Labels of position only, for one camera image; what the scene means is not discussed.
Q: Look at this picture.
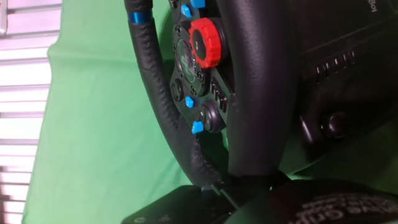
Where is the black racing steering wheel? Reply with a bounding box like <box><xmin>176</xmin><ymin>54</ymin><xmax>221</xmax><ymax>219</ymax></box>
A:
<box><xmin>123</xmin><ymin>0</ymin><xmax>299</xmax><ymax>187</ymax></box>

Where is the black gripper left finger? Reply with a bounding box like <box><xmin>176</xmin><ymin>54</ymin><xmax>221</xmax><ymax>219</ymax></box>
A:
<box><xmin>121</xmin><ymin>182</ymin><xmax>246</xmax><ymax>224</ymax></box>

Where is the green cloth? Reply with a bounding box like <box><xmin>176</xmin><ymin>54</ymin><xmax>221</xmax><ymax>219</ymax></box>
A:
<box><xmin>21</xmin><ymin>0</ymin><xmax>398</xmax><ymax>224</ymax></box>

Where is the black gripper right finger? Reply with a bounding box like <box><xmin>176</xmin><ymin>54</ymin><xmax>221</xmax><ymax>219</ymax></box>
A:
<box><xmin>269</xmin><ymin>170</ymin><xmax>293</xmax><ymax>189</ymax></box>

